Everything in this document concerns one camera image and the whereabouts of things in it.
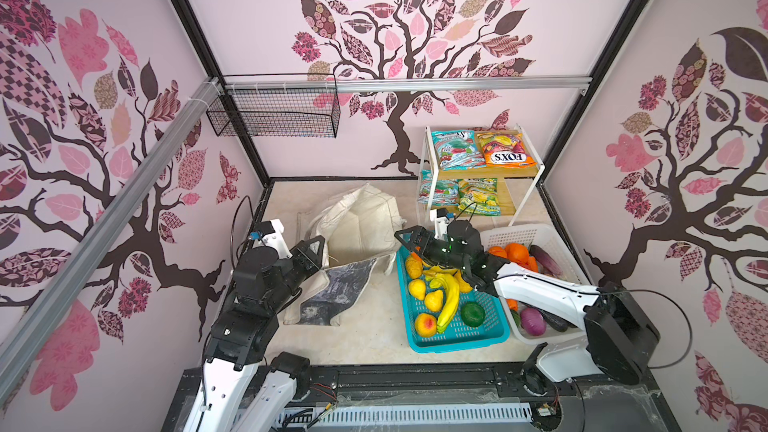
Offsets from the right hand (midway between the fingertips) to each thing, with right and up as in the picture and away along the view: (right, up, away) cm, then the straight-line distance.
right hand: (401, 237), depth 78 cm
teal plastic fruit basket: (+16, -28, +4) cm, 33 cm away
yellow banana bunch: (+13, -9, -15) cm, 22 cm away
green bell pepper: (+20, -22, +2) cm, 29 cm away
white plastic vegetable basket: (+47, -2, +15) cm, 49 cm away
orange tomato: (+37, -6, +14) cm, 40 cm away
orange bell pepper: (+31, -6, +14) cm, 35 cm away
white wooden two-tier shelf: (+20, +17, 0) cm, 27 cm away
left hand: (-17, 0, -12) cm, 21 cm away
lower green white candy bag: (+12, +13, +14) cm, 22 cm away
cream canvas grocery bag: (-13, +1, +18) cm, 23 cm away
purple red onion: (+36, -23, +1) cm, 42 cm away
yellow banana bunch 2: (+14, -13, +2) cm, 19 cm away
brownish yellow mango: (+5, -11, +12) cm, 17 cm away
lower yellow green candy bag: (+25, +11, +12) cm, 30 cm away
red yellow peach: (+7, -24, 0) cm, 25 cm away
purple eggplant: (+46, -9, +14) cm, 49 cm away
